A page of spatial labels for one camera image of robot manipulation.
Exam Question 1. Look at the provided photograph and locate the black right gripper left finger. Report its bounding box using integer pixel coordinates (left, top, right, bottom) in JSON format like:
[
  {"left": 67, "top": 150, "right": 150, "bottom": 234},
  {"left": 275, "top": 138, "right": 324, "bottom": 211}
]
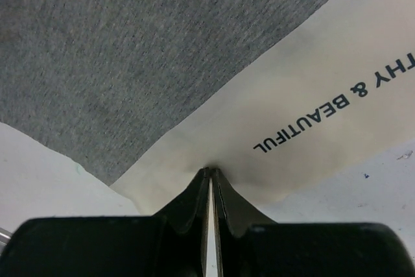
[{"left": 1, "top": 169, "right": 209, "bottom": 276}]

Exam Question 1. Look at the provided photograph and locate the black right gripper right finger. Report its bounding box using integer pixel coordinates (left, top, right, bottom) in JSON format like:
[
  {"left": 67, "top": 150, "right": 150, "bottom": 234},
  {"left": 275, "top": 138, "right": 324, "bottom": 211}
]
[{"left": 211, "top": 169, "right": 414, "bottom": 276}]

